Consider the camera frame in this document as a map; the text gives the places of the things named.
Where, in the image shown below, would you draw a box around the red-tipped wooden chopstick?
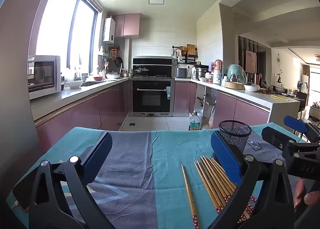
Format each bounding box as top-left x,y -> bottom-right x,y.
181,164 -> 200,229

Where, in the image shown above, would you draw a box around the person's right hand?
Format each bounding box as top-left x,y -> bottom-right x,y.
293,178 -> 320,209

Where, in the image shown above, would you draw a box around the pink wall cabinet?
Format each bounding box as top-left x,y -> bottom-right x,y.
112,14 -> 141,38

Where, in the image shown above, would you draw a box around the black range hood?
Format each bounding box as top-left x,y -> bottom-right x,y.
132,57 -> 175,78

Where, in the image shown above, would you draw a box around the white bowl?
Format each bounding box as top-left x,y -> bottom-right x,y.
65,80 -> 84,89

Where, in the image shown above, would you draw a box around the black built-in oven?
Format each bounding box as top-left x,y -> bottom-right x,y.
132,79 -> 173,114

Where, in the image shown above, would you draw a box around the steel stock pot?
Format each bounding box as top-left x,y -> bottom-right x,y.
195,67 -> 209,80

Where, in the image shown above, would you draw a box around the black chair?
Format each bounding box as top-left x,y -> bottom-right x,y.
295,91 -> 308,119

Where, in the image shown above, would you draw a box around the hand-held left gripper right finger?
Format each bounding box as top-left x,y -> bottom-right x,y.
211,131 -> 295,229

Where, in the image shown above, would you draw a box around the bamboo steamer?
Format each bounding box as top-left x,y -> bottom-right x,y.
224,81 -> 244,90

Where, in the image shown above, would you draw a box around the black wall rack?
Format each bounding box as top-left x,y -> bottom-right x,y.
172,46 -> 198,64

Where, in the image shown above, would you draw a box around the white wall water heater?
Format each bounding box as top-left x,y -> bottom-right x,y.
103,17 -> 116,43

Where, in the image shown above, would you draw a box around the grey kitchen countertop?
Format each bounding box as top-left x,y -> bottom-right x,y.
30,77 -> 130,120

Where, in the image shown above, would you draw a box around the framed wall picture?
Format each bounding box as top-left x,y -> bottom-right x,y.
245,50 -> 257,74

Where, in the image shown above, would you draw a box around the pot with glass lid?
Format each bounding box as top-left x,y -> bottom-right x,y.
134,66 -> 150,77

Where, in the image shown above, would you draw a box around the black mesh holder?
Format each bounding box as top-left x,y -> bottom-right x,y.
214,120 -> 252,167

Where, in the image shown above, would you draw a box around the teal plastic-wrapped appliance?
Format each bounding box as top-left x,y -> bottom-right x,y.
227,64 -> 248,84

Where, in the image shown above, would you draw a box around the white kitchen countertop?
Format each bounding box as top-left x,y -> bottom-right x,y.
175,77 -> 300,119

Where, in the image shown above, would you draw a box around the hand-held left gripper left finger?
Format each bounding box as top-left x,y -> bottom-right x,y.
29,131 -> 115,229

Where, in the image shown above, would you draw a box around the pink lower kitchen cabinets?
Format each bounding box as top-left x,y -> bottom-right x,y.
35,80 -> 130,149
174,81 -> 270,129

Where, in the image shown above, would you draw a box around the large kitchen window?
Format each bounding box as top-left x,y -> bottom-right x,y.
29,0 -> 103,74

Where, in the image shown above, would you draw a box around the pink kettle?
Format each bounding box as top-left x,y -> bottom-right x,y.
212,59 -> 223,73

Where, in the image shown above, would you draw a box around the teal grey printed tablecloth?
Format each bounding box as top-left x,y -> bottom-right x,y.
6,121 -> 308,229

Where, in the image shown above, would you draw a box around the black smartphone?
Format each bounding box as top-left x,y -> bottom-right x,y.
11,176 -> 38,211

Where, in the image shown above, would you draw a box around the cooking oil bottle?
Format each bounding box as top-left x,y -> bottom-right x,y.
189,112 -> 203,131

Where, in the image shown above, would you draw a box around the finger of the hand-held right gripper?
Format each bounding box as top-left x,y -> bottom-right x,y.
261,126 -> 300,158
284,116 -> 320,143

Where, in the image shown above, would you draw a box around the bundle of wooden chopsticks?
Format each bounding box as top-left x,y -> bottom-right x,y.
194,155 -> 258,224

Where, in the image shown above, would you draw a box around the white microwave oven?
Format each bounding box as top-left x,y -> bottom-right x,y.
27,55 -> 62,100

